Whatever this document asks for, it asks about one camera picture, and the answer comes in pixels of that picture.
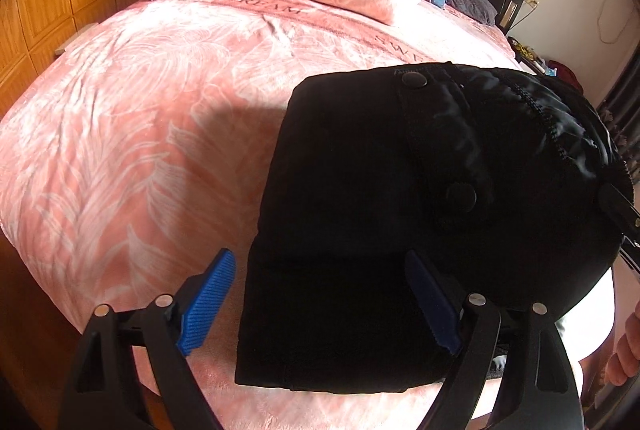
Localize black padded pants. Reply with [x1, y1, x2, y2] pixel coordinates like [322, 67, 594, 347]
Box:
[234, 62, 633, 395]

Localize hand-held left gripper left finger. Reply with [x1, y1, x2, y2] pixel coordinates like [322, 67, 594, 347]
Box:
[59, 248, 237, 430]

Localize person's right hand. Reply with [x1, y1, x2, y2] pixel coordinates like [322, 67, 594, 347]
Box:
[605, 309, 640, 387]

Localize pink leaf-patterned bed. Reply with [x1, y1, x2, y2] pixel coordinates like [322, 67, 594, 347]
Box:
[0, 0, 531, 430]

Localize white wall cable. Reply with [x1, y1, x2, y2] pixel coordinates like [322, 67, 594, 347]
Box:
[597, 0, 631, 45]

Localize red cloth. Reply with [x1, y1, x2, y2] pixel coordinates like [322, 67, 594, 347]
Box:
[547, 59, 583, 93]

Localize cluttered dark nightstand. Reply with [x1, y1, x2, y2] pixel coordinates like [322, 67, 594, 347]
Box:
[507, 35, 556, 76]

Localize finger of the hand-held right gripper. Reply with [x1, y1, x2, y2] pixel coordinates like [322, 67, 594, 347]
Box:
[619, 235, 640, 272]
[597, 182, 640, 235]

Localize dark patterned curtain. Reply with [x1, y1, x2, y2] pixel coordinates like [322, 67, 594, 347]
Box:
[597, 45, 640, 161]

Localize white small stool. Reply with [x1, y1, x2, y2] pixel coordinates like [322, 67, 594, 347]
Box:
[54, 22, 98, 58]

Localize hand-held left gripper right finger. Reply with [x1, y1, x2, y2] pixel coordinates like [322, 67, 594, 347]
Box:
[404, 250, 586, 430]

